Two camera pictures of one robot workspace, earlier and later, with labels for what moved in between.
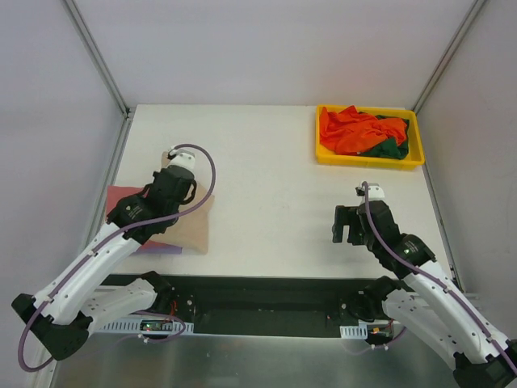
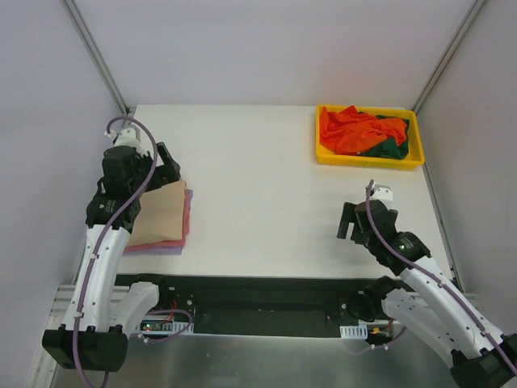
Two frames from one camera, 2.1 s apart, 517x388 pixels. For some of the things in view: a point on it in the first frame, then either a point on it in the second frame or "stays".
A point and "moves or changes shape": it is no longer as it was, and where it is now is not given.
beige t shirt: [191, 232] moves or changes shape
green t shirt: [388, 147] stays
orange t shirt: [349, 132] stays
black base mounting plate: [260, 305] stays
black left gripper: [174, 178] -> [162, 170]
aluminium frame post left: [70, 7] stays
